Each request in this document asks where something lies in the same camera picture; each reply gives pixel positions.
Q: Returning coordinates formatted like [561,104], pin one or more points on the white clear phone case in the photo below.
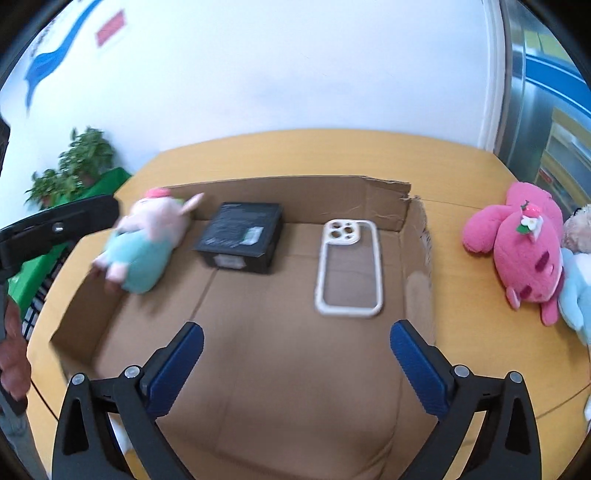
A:
[341,233]

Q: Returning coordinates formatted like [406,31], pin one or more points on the person's left hand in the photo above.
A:
[16,360]

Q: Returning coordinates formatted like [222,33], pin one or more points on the metal door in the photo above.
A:
[535,101]

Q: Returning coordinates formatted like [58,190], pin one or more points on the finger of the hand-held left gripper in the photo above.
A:
[55,228]

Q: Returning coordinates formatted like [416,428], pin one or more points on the red wall sign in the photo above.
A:
[111,28]

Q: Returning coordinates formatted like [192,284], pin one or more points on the small potted green plant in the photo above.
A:
[46,187]

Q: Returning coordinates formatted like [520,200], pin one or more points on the blue wall decal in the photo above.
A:
[46,62]

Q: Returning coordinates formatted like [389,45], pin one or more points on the pink strawberry bear plush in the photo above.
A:
[521,249]

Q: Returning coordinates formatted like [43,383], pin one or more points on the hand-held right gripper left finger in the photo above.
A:
[173,369]

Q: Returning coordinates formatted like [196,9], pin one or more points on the black chairs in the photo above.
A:
[41,295]

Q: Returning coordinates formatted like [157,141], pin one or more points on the large potted green plant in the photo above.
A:
[87,152]

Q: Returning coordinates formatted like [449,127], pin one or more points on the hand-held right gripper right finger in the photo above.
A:
[422,369]

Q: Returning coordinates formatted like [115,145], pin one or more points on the black product box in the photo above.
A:
[240,230]

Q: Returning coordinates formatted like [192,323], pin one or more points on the wooden desktop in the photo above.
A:
[461,152]

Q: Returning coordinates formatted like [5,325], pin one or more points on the brown cardboard box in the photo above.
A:
[258,369]

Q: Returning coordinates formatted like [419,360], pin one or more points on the pink pig plush teal dress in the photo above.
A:
[143,249]

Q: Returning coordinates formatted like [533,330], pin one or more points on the light blue plush toy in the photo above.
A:
[577,290]

